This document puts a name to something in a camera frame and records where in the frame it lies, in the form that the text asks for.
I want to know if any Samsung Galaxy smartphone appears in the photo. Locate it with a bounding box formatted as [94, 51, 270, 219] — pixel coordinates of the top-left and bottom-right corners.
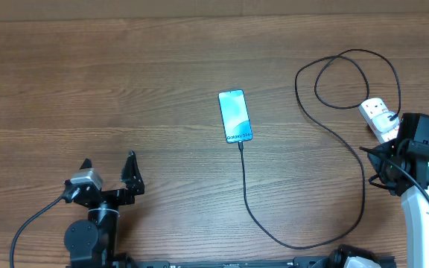
[218, 89, 253, 144]

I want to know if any black USB charging cable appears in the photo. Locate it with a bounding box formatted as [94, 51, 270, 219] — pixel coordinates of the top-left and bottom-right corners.
[237, 48, 403, 250]

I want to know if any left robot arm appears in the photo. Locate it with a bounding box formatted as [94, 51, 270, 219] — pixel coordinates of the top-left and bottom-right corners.
[62, 151, 144, 268]

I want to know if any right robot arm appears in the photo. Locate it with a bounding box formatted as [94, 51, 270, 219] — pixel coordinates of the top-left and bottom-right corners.
[365, 113, 429, 267]

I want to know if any white charger plug adapter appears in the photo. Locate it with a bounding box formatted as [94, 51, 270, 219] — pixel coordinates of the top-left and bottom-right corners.
[370, 111, 399, 134]

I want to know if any white power strip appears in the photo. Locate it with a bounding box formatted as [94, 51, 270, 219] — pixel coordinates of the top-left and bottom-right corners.
[358, 98, 399, 144]

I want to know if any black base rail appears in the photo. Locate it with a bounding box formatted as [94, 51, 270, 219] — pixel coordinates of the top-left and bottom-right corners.
[65, 244, 398, 268]

